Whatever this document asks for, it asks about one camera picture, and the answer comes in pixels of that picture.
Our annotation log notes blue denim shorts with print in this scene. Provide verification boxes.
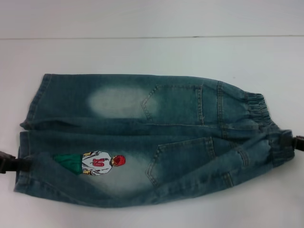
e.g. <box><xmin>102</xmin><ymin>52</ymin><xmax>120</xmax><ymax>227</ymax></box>
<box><xmin>13</xmin><ymin>73</ymin><xmax>295</xmax><ymax>216</ymax></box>

